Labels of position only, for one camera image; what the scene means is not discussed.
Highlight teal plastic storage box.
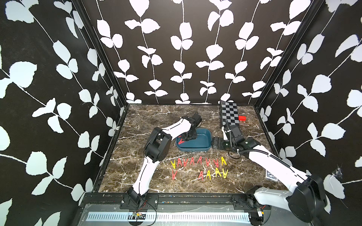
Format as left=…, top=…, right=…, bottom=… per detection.
left=175, top=128, right=212, bottom=152

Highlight yellow clothespin second row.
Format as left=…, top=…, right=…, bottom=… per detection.
left=215, top=168, right=221, bottom=177
left=206, top=170, right=211, bottom=180
left=222, top=169, right=229, bottom=179

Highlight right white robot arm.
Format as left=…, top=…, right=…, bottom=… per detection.
left=219, top=122, right=328, bottom=223

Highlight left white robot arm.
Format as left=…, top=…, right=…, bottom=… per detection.
left=127, top=113, right=202, bottom=206

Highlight small red block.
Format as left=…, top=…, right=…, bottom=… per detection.
left=238, top=115, right=247, bottom=121

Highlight black white checkerboard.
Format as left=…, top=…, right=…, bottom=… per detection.
left=220, top=101, right=239, bottom=127

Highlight blue playing card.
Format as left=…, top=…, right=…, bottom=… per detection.
left=265, top=170, right=278, bottom=182

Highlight small circuit board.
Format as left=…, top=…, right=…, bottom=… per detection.
left=128, top=212, right=146, bottom=222

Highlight black front mounting rail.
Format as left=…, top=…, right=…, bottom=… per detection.
left=81, top=192, right=309, bottom=211

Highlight white perforated rail strip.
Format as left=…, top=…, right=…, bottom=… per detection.
left=85, top=212, right=250, bottom=224

